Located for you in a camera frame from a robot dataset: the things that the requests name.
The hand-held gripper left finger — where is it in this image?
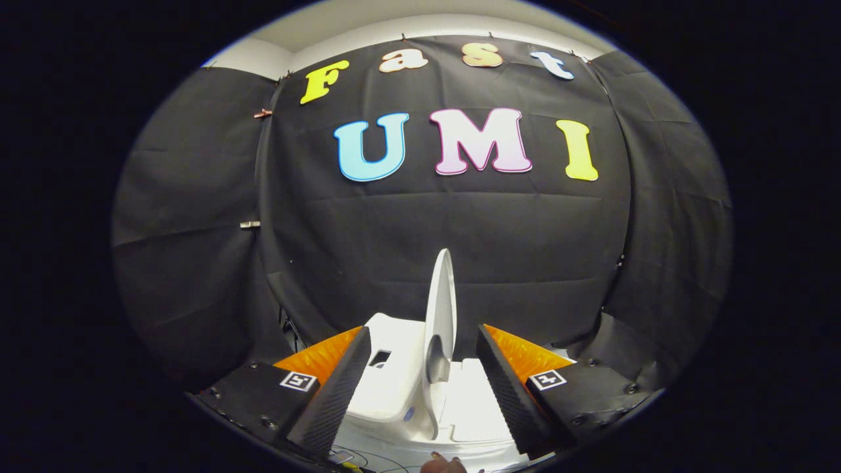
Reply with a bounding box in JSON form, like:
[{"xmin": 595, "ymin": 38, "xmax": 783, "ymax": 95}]
[{"xmin": 196, "ymin": 326, "xmax": 373, "ymax": 462}]

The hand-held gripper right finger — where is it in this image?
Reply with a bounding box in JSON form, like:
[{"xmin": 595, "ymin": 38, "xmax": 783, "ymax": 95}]
[{"xmin": 475, "ymin": 324, "xmax": 662, "ymax": 461}]

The white toilet bowl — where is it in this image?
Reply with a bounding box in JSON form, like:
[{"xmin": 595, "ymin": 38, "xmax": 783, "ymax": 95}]
[{"xmin": 332, "ymin": 358, "xmax": 567, "ymax": 473}]

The black backdrop cloth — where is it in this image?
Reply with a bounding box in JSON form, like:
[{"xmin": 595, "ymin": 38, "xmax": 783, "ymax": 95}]
[{"xmin": 110, "ymin": 33, "xmax": 734, "ymax": 395}]

